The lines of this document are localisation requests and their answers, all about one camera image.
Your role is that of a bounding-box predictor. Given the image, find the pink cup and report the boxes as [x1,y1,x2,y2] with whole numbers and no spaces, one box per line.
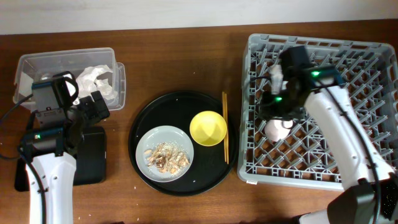
[264,119,294,142]

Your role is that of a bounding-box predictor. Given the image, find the grey plate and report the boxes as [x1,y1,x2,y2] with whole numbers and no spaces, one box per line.
[135,126,194,183]

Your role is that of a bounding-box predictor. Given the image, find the white tissue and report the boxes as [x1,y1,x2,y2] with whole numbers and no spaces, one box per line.
[76,65,118,100]

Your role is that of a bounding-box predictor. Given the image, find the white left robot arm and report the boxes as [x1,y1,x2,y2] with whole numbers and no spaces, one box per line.
[17,91,109,223]

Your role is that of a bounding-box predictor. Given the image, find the black rectangular tray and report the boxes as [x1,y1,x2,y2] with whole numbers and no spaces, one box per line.
[14,126,106,192]

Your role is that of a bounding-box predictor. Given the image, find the round black serving tray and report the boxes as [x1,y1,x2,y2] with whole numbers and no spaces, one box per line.
[129,91,239,196]

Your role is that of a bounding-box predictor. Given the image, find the clear plastic waste bin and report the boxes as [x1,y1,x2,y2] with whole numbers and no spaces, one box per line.
[13,47,126,111]

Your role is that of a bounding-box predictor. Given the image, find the grey dishwasher rack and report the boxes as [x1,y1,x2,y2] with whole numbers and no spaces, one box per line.
[238,34,397,190]

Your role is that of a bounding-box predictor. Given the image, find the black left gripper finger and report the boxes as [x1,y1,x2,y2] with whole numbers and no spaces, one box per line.
[78,96,97,126]
[91,91,110,120]

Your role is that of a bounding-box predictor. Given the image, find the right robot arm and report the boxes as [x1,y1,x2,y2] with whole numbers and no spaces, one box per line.
[261,65,397,223]

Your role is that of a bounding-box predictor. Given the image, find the food scraps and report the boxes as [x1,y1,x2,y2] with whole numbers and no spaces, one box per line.
[144,142,190,175]

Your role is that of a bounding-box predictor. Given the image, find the wooden chopstick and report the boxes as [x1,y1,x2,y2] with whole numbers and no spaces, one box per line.
[221,91,228,163]
[224,93,229,164]

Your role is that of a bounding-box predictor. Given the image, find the yellow bowl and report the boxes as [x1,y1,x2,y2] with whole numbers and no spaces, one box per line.
[189,111,227,147]

